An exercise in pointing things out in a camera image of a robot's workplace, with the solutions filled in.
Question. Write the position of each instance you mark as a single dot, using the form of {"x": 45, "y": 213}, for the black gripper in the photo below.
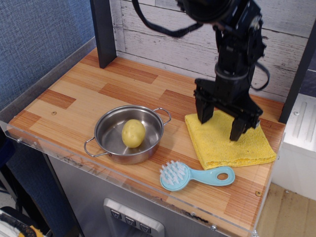
{"x": 229, "y": 93}

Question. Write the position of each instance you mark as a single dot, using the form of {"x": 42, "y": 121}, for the yellow cloth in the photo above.
{"x": 214, "y": 148}

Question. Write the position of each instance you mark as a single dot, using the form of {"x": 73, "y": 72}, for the light blue scrub brush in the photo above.
{"x": 175, "y": 176}

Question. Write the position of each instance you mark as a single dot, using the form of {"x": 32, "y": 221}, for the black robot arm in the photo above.
{"x": 237, "y": 25}

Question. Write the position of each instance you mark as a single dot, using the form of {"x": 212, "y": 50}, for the white appliance at right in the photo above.
{"x": 295, "y": 167}

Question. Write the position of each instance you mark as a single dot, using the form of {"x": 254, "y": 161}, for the yellow potato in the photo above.
{"x": 133, "y": 133}

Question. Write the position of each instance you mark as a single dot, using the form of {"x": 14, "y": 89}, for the silver dispenser button panel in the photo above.
{"x": 127, "y": 222}

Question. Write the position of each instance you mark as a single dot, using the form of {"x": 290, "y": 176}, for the clear acrylic table guard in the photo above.
{"x": 198, "y": 210}

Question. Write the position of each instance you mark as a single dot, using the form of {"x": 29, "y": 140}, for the yellow object bottom left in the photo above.
{"x": 30, "y": 231}

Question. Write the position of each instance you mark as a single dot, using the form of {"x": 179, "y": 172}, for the dark vertical post right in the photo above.
{"x": 298, "y": 20}

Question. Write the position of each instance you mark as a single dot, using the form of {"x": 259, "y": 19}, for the dark vertical post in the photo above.
{"x": 104, "y": 33}
{"x": 298, "y": 20}

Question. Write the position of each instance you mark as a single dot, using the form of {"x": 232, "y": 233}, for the steel pot with handles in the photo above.
{"x": 107, "y": 134}

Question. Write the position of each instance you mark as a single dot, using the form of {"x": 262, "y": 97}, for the dark vertical post left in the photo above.
{"x": 104, "y": 33}

